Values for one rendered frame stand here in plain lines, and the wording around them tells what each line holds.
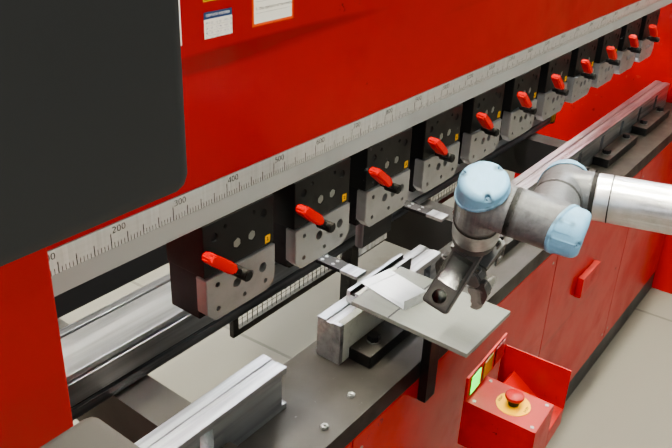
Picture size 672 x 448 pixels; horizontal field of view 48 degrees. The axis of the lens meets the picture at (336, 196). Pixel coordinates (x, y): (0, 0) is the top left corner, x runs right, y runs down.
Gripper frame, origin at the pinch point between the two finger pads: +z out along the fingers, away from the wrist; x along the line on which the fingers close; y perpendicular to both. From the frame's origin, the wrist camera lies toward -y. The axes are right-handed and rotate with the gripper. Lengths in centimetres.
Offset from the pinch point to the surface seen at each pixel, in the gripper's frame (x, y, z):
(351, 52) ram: 30.5, 10.3, -35.8
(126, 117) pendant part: -15, -49, -110
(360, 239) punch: 23.8, 1.2, 5.0
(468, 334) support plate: -3.4, -0.7, 10.2
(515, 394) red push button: -14.8, 2.3, 30.8
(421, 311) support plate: 7.1, -1.1, 13.0
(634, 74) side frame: 26, 188, 124
